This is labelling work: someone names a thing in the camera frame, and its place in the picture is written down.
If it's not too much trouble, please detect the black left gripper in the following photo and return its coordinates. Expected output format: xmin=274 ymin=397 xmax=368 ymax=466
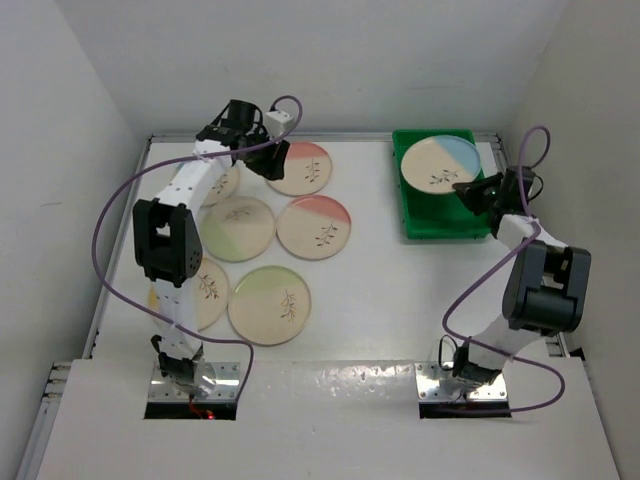
xmin=238 ymin=125 xmax=289 ymax=181

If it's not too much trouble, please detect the cream plate blue section front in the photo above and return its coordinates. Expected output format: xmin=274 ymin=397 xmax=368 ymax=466
xmin=400 ymin=135 xmax=482 ymax=195

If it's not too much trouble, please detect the cream plate blue section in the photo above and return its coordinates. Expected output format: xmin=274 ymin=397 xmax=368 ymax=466
xmin=400 ymin=135 xmax=482 ymax=195
xmin=172 ymin=159 xmax=242 ymax=208

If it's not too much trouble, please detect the cream plate green section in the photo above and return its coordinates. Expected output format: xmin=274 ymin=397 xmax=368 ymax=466
xmin=228 ymin=265 xmax=312 ymax=346
xmin=199 ymin=196 xmax=276 ymax=263

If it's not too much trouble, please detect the cream plate pink section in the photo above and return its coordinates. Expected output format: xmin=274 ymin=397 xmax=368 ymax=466
xmin=266 ymin=142 xmax=333 ymax=197
xmin=276 ymin=195 xmax=352 ymax=261

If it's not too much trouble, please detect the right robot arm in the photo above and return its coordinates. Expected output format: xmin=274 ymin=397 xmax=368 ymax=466
xmin=452 ymin=167 xmax=592 ymax=385

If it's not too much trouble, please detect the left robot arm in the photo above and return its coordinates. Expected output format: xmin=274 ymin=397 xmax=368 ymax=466
xmin=133 ymin=100 xmax=296 ymax=395

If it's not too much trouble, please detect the cream plate blue section back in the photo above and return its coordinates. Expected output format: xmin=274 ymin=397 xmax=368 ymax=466
xmin=172 ymin=159 xmax=242 ymax=208

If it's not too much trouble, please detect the cream plate pink section back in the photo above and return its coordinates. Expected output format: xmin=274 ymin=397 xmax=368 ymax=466
xmin=266 ymin=142 xmax=333 ymax=197

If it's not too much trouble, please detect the cream plate yellow section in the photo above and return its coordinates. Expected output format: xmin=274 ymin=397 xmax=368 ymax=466
xmin=179 ymin=258 xmax=230 ymax=332

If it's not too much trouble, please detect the cream plate green section front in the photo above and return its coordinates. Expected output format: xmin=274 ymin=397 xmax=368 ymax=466
xmin=228 ymin=265 xmax=312 ymax=346

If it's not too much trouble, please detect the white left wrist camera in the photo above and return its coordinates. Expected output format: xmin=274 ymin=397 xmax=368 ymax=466
xmin=263 ymin=110 xmax=295 ymax=138

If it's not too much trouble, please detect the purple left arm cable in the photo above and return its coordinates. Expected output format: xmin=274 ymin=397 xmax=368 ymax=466
xmin=93 ymin=95 xmax=304 ymax=404

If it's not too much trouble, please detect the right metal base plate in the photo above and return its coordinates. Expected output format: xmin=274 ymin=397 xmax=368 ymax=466
xmin=414 ymin=361 xmax=508 ymax=403

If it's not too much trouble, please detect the metal base plate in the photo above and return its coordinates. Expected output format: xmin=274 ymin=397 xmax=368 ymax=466
xmin=147 ymin=362 xmax=240 ymax=403
xmin=414 ymin=361 xmax=508 ymax=403

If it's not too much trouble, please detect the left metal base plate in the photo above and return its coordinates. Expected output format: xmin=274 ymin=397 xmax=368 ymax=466
xmin=147 ymin=362 xmax=240 ymax=403

